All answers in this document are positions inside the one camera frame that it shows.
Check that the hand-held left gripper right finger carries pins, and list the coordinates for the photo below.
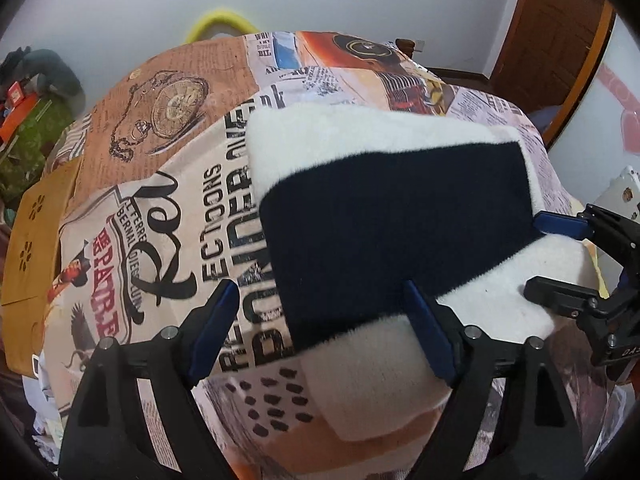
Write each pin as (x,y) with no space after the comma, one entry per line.
(431,332)

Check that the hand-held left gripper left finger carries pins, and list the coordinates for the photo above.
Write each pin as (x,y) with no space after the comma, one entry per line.
(215,332)

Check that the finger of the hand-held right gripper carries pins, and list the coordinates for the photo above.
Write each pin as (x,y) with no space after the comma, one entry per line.
(557,225)
(560,292)

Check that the navy white striped sweater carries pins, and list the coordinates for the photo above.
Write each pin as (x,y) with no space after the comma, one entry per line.
(380,220)

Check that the white patterned phone case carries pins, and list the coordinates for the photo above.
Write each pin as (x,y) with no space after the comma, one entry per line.
(625,192)

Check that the printed blanket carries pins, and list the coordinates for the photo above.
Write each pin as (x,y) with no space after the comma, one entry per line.
(165,160)

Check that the wooden door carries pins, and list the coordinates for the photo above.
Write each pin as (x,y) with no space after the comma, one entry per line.
(550,25)

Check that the wooden lap desk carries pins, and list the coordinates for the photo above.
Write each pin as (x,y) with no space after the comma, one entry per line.
(35,240)

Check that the green storage box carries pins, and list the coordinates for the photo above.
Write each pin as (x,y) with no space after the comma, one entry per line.
(30,145)

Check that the orange box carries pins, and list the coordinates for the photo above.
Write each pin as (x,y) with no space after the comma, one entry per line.
(17,117)

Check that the grey plush toy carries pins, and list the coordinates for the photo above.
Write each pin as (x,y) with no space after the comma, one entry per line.
(55,67)

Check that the small red box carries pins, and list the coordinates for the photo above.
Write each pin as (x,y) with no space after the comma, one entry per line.
(16,92)

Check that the yellow foam tube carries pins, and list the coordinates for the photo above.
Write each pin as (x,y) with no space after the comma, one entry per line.
(220,12)

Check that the wooden bed post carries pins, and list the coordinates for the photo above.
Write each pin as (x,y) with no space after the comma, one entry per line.
(404,47)

